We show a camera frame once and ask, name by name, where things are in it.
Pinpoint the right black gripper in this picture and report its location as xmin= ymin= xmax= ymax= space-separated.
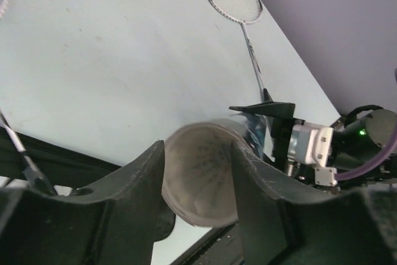
xmin=229 ymin=102 xmax=305 ymax=179

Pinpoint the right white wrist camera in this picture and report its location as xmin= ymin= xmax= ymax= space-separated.
xmin=287 ymin=123 xmax=337 ymax=186

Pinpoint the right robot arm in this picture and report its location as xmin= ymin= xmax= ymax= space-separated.
xmin=230 ymin=101 xmax=396 ymax=187

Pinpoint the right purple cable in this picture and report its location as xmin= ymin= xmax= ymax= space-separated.
xmin=334 ymin=128 xmax=397 ymax=182

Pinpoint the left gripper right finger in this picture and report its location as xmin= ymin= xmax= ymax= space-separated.
xmin=231 ymin=143 xmax=396 ymax=264

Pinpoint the black shuttlecock tube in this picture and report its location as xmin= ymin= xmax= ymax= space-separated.
xmin=162 ymin=113 xmax=267 ymax=228

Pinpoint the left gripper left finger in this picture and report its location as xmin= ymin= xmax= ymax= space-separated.
xmin=1 ymin=141 xmax=164 ymax=264

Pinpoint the black racket cover bag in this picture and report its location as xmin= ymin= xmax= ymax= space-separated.
xmin=1 ymin=128 xmax=130 ymax=205

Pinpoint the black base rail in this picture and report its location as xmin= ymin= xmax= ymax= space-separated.
xmin=171 ymin=223 xmax=244 ymax=265

